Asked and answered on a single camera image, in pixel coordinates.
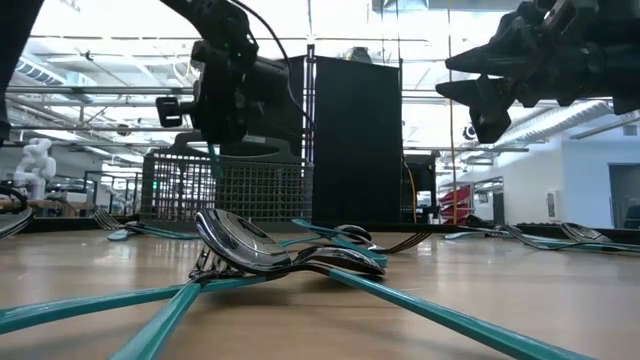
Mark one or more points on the black metal post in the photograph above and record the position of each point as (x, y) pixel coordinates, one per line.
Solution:
(310, 75)

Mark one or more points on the grey mesh cutlery basket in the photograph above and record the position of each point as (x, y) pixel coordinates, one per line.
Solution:
(260, 195)

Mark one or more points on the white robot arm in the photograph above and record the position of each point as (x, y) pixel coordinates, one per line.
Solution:
(35, 165)

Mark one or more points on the silver air duct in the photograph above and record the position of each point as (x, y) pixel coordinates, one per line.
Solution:
(55, 75)

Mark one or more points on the black cabinet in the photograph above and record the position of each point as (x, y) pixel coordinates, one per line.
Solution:
(425, 175)

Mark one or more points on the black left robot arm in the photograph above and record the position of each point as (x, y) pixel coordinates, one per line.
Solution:
(15, 60)

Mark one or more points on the wooden workbench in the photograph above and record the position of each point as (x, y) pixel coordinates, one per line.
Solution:
(60, 206)

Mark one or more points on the black table edge rail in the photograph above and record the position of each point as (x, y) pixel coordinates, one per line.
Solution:
(437, 227)

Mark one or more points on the white ribbed air duct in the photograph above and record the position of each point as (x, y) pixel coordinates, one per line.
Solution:
(560, 120)

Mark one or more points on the red storage bins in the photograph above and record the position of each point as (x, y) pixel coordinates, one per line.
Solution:
(457, 200)

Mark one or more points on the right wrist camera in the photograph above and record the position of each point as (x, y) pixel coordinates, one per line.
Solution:
(570, 14)

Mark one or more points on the thin yellow vertical pole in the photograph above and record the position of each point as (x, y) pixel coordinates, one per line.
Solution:
(452, 175)

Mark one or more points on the white wall box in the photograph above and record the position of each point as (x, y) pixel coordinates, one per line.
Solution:
(553, 205)

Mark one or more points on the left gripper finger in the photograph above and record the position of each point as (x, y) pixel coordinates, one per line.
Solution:
(169, 112)

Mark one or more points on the grey horizontal beam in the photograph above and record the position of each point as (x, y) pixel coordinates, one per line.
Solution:
(100, 90)

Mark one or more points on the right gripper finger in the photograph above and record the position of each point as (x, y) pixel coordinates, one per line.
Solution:
(492, 115)
(500, 55)

